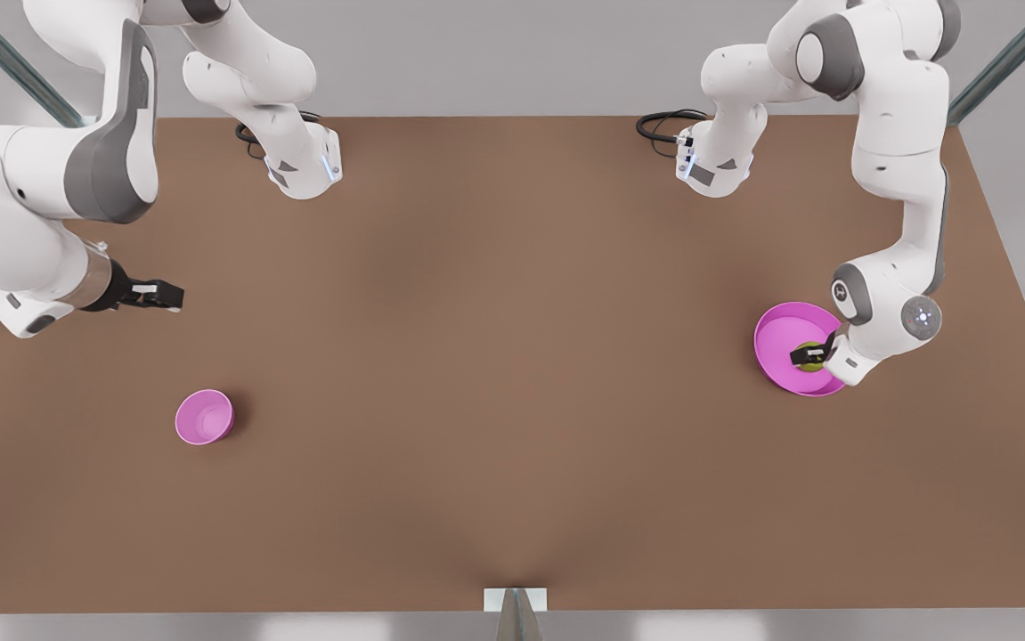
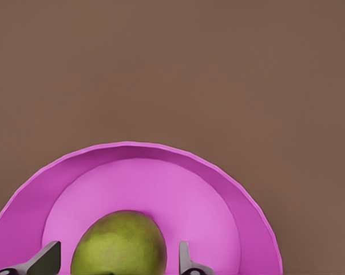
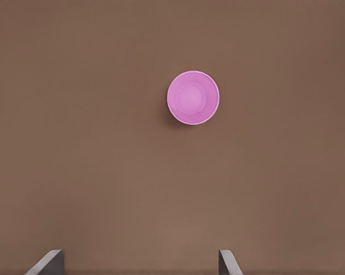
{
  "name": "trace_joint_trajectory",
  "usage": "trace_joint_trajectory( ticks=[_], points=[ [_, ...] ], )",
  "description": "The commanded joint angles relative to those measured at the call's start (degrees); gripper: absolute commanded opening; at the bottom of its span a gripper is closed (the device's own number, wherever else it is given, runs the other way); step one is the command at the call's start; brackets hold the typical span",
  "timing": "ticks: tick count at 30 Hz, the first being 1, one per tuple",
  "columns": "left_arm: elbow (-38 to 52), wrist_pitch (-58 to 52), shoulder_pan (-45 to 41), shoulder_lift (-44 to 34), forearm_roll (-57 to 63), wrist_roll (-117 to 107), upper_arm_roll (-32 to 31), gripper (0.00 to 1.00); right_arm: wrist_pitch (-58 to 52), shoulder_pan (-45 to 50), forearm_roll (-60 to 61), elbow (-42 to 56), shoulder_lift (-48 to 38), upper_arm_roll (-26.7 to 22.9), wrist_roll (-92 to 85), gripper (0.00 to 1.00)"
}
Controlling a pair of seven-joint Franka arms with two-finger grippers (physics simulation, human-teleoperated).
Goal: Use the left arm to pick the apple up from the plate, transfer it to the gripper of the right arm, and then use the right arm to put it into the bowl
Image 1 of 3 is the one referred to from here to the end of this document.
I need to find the pink plate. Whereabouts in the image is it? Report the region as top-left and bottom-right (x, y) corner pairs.
(753, 302), (848, 397)

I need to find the pink bowl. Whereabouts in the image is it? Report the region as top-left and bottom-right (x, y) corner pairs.
(175, 389), (235, 446)

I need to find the black cable loop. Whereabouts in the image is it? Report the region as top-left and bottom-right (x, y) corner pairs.
(235, 110), (324, 161)
(636, 110), (712, 159)

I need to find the silver frame post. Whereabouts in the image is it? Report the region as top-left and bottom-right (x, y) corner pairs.
(0, 0), (85, 128)
(947, 0), (1025, 126)
(484, 587), (549, 641)

